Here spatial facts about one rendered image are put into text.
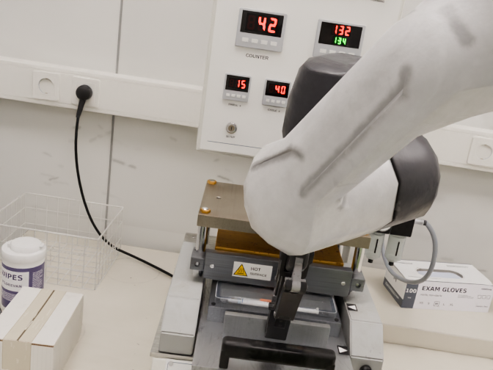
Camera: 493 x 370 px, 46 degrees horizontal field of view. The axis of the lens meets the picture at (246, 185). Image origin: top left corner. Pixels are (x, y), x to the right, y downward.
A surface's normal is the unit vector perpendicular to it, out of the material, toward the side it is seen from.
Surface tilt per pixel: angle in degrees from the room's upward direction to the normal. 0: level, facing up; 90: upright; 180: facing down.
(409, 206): 94
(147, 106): 90
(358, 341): 41
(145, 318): 0
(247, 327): 90
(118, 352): 0
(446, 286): 87
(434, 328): 0
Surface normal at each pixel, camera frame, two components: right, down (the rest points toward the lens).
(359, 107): -0.77, 0.18
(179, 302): 0.10, -0.52
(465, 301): 0.15, 0.32
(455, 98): 0.06, 0.85
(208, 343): 0.14, -0.95
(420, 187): 0.43, 0.39
